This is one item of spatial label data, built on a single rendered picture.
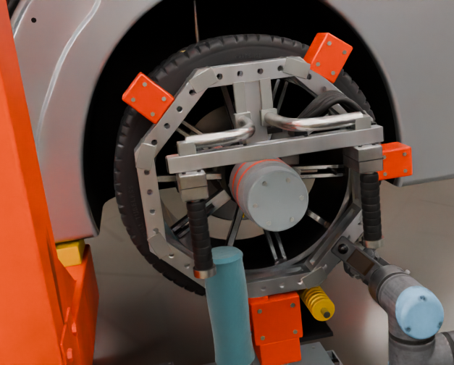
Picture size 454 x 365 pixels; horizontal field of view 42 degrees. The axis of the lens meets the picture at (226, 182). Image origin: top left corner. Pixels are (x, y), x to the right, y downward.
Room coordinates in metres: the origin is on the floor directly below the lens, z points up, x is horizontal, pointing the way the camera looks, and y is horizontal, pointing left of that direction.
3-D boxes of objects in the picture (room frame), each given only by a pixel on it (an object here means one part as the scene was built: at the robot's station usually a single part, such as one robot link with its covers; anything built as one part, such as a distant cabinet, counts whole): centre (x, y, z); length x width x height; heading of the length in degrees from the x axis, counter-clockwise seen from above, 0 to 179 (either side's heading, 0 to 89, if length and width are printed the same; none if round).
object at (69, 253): (1.43, 0.46, 0.70); 0.14 x 0.14 x 0.05; 8
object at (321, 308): (1.43, -0.18, 0.51); 0.29 x 0.06 x 0.06; 8
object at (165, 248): (1.31, -0.07, 0.85); 0.54 x 0.07 x 0.54; 98
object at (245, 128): (1.18, 0.01, 1.03); 0.19 x 0.18 x 0.11; 8
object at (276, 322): (1.35, -0.07, 0.48); 0.16 x 0.12 x 0.17; 8
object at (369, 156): (1.13, -0.27, 0.93); 0.09 x 0.05 x 0.05; 8
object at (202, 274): (1.06, 0.06, 0.83); 0.04 x 0.04 x 0.16
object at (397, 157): (1.36, -0.39, 0.85); 0.09 x 0.08 x 0.07; 98
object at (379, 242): (1.10, -0.28, 0.83); 0.04 x 0.04 x 0.16
